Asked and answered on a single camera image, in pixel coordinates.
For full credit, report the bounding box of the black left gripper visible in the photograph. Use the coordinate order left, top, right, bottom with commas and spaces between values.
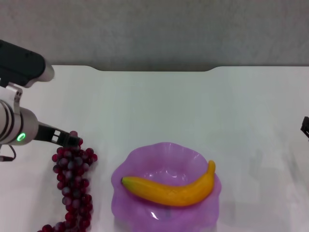
36, 122, 82, 147

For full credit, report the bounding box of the dark red grape bunch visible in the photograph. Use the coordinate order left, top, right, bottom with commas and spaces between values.
41, 130, 98, 232

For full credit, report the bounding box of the yellow plastic banana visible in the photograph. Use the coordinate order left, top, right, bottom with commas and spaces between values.
121, 160, 216, 207

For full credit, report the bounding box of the purple translucent wavy plate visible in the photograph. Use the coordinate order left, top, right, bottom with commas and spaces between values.
111, 142, 222, 232

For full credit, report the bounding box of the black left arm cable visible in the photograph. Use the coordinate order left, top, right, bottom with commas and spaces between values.
0, 145, 16, 162

